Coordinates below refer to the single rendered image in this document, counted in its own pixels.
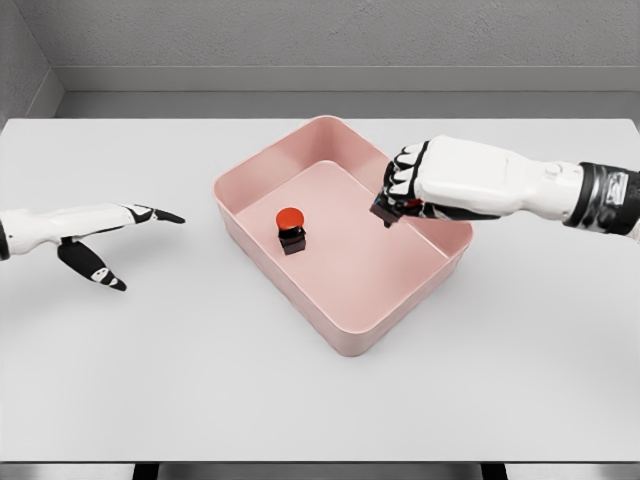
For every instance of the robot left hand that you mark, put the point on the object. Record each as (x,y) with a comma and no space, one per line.
(95,215)

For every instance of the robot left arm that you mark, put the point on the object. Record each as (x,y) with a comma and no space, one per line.
(20,230)

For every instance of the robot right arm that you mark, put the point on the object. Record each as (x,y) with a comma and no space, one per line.
(565,192)

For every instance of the pink rectangular basket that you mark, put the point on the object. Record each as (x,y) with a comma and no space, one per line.
(345,235)

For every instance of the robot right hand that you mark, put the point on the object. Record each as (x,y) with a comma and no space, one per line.
(450,172)

